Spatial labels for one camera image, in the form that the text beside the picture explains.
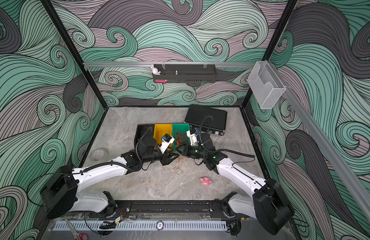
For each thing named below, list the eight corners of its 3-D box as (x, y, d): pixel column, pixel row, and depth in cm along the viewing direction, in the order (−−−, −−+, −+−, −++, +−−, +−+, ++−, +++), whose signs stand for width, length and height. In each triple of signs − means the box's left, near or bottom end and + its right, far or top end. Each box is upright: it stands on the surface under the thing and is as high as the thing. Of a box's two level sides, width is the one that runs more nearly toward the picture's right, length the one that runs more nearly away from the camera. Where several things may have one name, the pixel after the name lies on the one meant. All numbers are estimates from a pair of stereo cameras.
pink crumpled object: (199, 187, 82) (200, 183, 78) (199, 180, 85) (200, 177, 80) (210, 187, 82) (211, 183, 78) (209, 180, 85) (210, 177, 80)
